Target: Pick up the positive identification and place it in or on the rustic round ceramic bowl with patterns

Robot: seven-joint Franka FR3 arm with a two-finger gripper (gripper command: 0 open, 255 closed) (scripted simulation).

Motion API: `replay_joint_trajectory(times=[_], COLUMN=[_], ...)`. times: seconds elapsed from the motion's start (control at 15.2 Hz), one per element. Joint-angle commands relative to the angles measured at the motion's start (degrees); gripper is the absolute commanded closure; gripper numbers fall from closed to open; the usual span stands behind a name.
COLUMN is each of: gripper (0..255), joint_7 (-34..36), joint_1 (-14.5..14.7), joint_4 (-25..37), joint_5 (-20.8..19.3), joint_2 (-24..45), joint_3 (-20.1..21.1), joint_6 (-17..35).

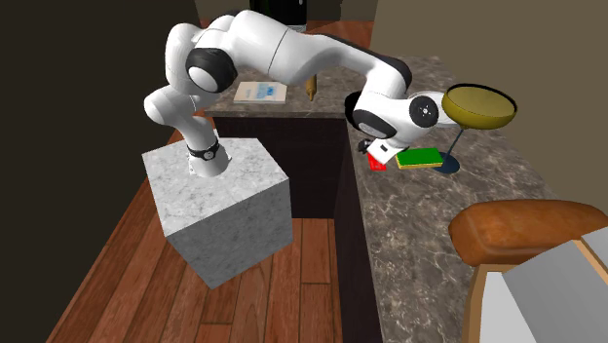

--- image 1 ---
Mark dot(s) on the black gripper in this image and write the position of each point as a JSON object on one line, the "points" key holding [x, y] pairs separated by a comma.
{"points": [[364, 145]]}

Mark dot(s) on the brown bread loaf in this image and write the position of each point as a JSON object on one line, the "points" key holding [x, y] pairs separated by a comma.
{"points": [[517, 228]]}

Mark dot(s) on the grey marble robot stand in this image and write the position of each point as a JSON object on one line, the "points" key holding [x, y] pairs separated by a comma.
{"points": [[223, 209]]}

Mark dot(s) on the white and blue book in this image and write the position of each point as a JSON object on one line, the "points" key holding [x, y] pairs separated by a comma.
{"points": [[260, 92]]}

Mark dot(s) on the gold bowl glass, blue stem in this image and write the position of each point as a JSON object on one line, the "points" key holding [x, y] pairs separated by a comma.
{"points": [[477, 109]]}

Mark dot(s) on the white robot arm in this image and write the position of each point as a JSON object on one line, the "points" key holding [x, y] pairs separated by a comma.
{"points": [[289, 50]]}

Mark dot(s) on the red flat block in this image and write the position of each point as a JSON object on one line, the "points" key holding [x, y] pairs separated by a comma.
{"points": [[377, 165]]}

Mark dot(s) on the grey box with tan edges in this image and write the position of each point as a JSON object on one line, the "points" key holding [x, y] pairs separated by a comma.
{"points": [[546, 299]]}

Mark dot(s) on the green and yellow sponge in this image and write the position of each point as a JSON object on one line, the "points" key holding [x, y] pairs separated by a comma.
{"points": [[419, 157]]}

